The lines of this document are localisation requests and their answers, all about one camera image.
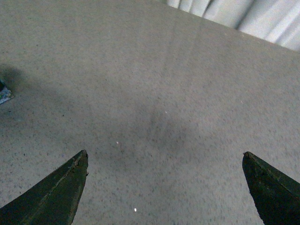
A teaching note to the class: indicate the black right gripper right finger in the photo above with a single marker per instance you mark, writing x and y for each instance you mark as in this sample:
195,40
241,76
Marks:
276,195

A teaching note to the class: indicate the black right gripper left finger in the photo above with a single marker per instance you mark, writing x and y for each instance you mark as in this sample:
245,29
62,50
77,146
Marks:
52,201

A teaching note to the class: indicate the white pleated curtain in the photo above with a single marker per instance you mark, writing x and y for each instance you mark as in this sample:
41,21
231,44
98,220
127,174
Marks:
276,21

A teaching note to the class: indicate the blue green printed object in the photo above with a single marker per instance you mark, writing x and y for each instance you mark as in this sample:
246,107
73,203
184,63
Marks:
5,93

